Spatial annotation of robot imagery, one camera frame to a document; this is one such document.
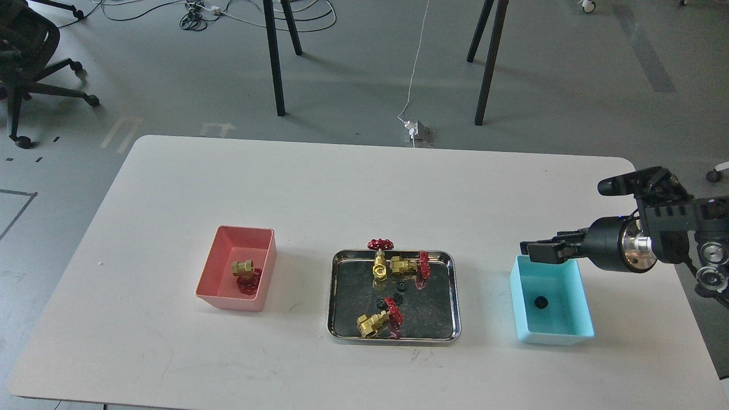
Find white cable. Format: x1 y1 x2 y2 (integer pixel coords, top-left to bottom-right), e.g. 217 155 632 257
397 0 431 122

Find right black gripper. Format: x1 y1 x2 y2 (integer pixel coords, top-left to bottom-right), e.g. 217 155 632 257
519 217 656 273

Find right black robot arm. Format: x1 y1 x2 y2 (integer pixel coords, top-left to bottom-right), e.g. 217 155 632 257
520 167 728 307

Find black table leg right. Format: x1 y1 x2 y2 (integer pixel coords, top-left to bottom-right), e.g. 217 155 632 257
466 0 510 126

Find stainless steel tray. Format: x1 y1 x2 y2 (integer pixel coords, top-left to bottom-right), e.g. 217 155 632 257
327 249 461 345

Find black table leg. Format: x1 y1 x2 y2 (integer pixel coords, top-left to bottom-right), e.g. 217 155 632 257
263 1 302 117
466 0 510 126

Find white chair caster right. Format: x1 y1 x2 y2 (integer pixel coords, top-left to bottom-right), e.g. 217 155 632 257
705 161 729 183

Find brass valve top right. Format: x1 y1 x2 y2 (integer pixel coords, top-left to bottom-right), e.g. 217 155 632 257
390 251 432 280

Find black table leg left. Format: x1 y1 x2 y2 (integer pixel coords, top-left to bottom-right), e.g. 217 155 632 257
263 1 302 117

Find black floor cables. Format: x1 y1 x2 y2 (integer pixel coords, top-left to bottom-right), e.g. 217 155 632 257
74 0 338 32

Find brass valve bottom tray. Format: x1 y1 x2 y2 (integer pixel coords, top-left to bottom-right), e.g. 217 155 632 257
356 296 404 338

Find pink plastic box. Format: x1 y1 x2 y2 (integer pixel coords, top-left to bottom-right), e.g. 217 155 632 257
195 225 277 312

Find blue plastic box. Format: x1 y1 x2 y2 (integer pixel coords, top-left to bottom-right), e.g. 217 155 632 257
509 255 595 346

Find brass valve red handle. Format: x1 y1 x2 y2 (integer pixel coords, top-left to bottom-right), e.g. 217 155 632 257
367 239 394 282
230 259 263 296

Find black office chair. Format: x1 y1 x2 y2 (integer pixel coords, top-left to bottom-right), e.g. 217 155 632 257
1 1 100 150

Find brass valve upright red handle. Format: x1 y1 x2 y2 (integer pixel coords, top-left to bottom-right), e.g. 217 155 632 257
367 239 394 282

